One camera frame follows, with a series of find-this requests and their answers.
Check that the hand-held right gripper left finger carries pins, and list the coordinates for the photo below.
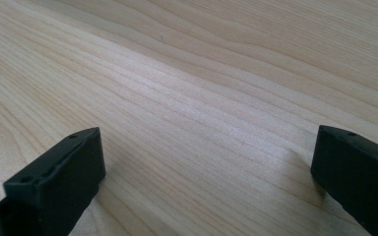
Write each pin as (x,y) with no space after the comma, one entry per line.
(59,183)

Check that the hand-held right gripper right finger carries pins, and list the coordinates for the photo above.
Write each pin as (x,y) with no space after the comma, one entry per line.
(357,173)

